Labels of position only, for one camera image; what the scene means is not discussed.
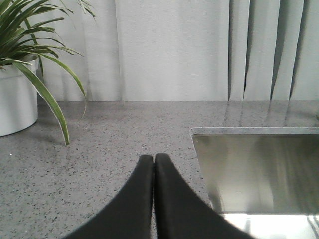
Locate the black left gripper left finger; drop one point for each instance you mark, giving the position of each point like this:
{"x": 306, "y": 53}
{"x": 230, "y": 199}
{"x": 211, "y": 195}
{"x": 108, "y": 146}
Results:
{"x": 128, "y": 215}

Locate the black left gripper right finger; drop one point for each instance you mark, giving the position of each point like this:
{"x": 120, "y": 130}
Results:
{"x": 180, "y": 213}

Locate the stainless steel sink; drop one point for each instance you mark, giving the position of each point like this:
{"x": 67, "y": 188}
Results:
{"x": 263, "y": 180}

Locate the white plant pot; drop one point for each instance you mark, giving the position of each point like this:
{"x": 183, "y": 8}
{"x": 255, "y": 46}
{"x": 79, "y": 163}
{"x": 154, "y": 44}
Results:
{"x": 18, "y": 101}

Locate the white pleated curtain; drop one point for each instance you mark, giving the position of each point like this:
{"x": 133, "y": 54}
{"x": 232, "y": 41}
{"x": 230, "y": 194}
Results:
{"x": 187, "y": 50}

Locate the green spider plant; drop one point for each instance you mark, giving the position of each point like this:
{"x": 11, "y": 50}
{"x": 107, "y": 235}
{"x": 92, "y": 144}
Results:
{"x": 26, "y": 31}

